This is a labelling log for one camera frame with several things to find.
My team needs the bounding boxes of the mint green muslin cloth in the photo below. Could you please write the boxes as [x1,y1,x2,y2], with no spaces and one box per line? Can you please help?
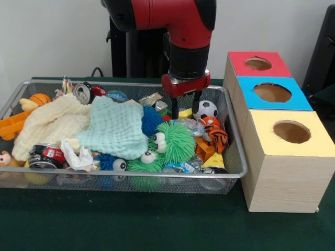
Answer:
[75,96,149,161]

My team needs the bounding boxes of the blue spiky rubber ball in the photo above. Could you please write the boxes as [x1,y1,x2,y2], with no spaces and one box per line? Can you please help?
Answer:
[140,106,164,138]

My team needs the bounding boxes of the small green spiky ball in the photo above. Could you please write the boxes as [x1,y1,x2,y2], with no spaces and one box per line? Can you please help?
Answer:
[126,152,164,191]

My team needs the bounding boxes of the shallow clear mesh bin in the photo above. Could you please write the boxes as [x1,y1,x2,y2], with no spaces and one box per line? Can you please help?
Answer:
[0,79,248,195]

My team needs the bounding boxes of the cream muslin cloth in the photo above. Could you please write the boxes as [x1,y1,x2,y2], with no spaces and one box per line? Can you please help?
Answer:
[12,94,92,162]

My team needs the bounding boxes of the wooden box with three holes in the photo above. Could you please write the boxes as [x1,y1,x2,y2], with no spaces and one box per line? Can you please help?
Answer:
[224,51,335,213]

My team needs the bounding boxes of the large green spiky ball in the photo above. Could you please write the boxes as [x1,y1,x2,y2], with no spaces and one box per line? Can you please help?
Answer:
[152,121,196,165]

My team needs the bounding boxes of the small soccer ball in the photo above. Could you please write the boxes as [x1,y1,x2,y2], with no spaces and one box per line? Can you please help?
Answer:
[193,100,218,122]

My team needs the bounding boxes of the blue spiky ball with eye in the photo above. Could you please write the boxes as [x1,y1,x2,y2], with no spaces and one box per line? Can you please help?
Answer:
[94,152,129,172]

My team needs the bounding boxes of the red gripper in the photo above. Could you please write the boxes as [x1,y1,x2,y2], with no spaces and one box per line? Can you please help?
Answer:
[161,73,211,120]

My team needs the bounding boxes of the orange tiger plush toy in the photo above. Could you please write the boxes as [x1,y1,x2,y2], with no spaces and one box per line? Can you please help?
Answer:
[202,116,229,153]

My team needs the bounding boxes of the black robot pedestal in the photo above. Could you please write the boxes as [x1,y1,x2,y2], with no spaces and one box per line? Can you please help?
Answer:
[106,18,173,80]

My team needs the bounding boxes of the red and black soda can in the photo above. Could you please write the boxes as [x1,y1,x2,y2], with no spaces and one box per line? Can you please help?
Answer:
[28,143,66,170]

